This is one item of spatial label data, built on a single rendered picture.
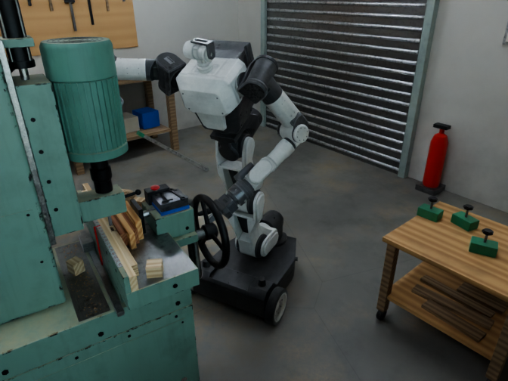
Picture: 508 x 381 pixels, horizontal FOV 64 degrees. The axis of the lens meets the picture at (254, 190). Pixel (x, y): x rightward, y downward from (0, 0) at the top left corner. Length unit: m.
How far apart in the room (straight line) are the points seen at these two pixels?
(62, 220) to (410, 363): 1.70
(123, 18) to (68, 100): 3.73
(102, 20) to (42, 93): 3.67
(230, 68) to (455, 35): 2.43
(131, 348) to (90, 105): 0.73
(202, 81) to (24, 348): 1.06
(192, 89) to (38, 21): 3.08
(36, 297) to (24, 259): 0.13
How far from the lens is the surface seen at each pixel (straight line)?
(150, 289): 1.17
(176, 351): 1.47
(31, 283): 1.29
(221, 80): 1.60
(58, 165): 1.18
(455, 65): 3.75
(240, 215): 2.16
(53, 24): 4.63
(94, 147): 1.17
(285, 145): 1.70
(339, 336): 2.28
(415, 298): 2.32
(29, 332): 1.29
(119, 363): 1.40
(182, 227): 1.39
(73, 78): 1.13
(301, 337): 2.25
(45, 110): 1.14
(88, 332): 1.29
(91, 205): 1.28
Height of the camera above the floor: 1.62
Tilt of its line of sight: 27 degrees down
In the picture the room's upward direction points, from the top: straight up
